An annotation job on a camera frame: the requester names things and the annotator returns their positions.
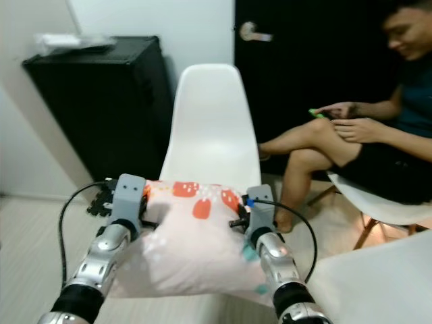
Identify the pink pillow with orange patches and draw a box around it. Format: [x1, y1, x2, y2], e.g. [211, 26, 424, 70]
[108, 180, 277, 298]

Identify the person's left hand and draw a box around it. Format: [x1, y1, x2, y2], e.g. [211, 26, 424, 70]
[333, 118, 375, 144]

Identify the person's right hand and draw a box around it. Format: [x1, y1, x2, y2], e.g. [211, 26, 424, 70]
[317, 101, 358, 122]

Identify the black power strip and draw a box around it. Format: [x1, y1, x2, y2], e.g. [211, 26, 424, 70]
[88, 182, 119, 217]

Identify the black cabinet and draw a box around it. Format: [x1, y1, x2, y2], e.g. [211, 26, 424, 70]
[22, 36, 175, 184]

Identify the black door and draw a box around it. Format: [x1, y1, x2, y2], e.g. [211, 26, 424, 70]
[234, 0, 432, 180]

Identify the clear plastic package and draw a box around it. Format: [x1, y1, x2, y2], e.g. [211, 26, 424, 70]
[34, 34, 115, 56]

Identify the seated person in dark clothes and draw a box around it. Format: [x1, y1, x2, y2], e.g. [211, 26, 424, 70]
[258, 0, 432, 234]

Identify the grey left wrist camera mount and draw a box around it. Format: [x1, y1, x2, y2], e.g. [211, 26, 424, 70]
[111, 174, 147, 227]

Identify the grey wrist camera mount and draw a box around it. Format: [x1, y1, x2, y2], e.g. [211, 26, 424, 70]
[245, 184, 275, 234]
[111, 174, 147, 227]

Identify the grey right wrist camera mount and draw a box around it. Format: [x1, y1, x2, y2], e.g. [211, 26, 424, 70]
[245, 184, 275, 234]

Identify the silver door handle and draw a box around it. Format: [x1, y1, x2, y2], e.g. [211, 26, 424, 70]
[240, 21, 274, 41]

